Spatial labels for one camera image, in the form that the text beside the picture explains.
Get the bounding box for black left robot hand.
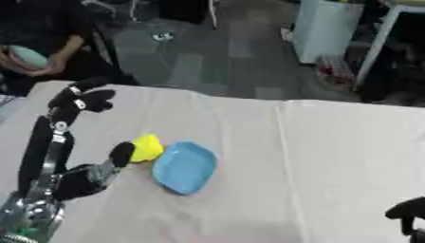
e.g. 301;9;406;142
16;76;139;202

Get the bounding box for small white floor object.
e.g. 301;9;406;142
151;30;178;43

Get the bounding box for red and white bag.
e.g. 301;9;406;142
315;55;358;85

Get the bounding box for blue plastic dish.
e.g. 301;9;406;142
151;140;219;196

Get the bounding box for person's right hand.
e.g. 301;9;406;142
0;46;27;76

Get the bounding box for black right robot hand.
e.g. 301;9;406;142
383;196;425;243

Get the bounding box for white cabinet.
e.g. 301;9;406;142
290;0;365;65

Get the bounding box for yellow toy block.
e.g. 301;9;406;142
129;133;166;163

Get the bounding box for person's left hand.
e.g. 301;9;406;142
25;54;73;78

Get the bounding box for person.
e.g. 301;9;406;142
0;0;141;97

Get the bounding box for white table leg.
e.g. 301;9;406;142
350;3;425;91

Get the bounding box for pale teal oval object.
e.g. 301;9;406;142
7;45;52;69

